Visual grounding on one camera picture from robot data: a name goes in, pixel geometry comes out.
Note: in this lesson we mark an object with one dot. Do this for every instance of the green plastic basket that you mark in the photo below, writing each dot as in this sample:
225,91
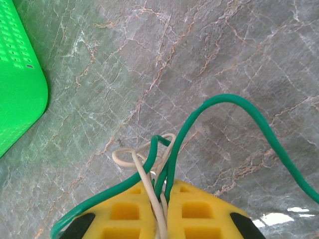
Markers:
20,99

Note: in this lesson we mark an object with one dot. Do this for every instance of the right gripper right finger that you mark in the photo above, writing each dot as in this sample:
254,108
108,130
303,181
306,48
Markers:
199,211

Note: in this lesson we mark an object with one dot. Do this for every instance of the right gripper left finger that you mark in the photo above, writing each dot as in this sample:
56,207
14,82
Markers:
124,211

